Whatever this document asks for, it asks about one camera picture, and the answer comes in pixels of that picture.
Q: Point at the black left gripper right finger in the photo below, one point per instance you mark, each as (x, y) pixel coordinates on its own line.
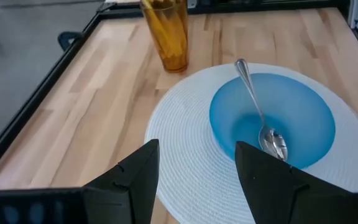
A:
(275, 193)

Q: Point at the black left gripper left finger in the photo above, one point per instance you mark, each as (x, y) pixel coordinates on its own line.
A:
(129, 193)

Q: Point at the silver metal spoon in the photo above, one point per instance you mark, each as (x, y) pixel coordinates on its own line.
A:
(272, 141)

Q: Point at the blue translucent bowl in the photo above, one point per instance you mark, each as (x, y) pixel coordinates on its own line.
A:
(306, 109)

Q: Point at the white round woven placemat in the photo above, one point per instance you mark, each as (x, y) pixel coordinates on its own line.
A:
(182, 124)

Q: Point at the amber plastic tumbler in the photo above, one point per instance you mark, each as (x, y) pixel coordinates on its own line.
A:
(169, 40)

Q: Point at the silver aluminium strut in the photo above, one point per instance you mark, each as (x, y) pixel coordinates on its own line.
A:
(356, 12)

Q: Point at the black aluminium table frame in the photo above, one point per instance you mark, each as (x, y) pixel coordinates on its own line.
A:
(39, 93)

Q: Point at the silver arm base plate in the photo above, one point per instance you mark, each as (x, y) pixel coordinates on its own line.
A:
(192, 3)

